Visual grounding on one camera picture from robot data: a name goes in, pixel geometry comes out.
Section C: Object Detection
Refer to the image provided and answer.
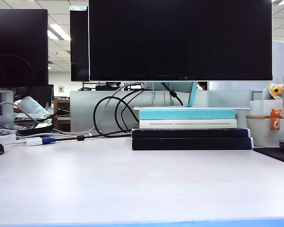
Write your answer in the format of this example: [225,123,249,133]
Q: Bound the large black computer monitor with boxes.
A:
[88,0,273,82]

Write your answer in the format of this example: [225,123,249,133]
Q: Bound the thin black cable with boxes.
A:
[52,103,71,117]

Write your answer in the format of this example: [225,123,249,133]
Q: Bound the white VGA adapter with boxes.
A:
[25,137,44,147]

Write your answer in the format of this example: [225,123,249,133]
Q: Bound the orange cat figurine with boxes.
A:
[269,108,282,131]

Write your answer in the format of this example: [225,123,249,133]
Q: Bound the teal book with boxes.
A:
[139,109,237,120]

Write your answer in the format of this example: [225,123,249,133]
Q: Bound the black monitor with thin bezel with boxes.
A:
[0,9,49,88]

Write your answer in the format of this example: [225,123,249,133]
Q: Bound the black looped power cable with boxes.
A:
[92,88,145,138]

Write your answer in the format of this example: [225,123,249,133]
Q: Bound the dark monitor with white label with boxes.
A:
[69,6,90,82]

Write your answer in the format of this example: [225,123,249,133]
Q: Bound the white printed tube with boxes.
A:
[20,96,51,117]

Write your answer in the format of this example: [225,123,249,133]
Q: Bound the thick black book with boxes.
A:
[131,127,251,139]
[131,137,254,151]

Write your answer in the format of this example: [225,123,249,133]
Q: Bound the ceiling light panel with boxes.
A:
[47,23,71,41]

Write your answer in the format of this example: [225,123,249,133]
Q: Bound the white paper box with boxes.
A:
[248,99,284,117]

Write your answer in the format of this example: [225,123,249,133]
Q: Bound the wooden desk shelf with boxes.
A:
[52,98,71,132]

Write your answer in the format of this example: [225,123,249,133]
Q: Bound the sunflower plush toy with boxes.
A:
[262,82,284,101]

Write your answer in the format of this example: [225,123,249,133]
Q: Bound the white book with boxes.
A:
[139,119,238,130]

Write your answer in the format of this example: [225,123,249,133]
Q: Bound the short black monitor cable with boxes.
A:
[160,82,184,106]

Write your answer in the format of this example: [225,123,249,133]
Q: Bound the silver framed purple sign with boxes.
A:
[0,90,15,130]

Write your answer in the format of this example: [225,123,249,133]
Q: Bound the white cup with wooden rim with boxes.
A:
[245,114,284,148]

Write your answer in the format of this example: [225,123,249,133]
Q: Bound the black cable with blue plug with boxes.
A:
[42,131,133,145]

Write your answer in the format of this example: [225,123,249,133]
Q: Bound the black mouse pad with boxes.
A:
[253,147,284,166]

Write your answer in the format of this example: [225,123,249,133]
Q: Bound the stack of magazines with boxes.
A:
[14,113,53,124]

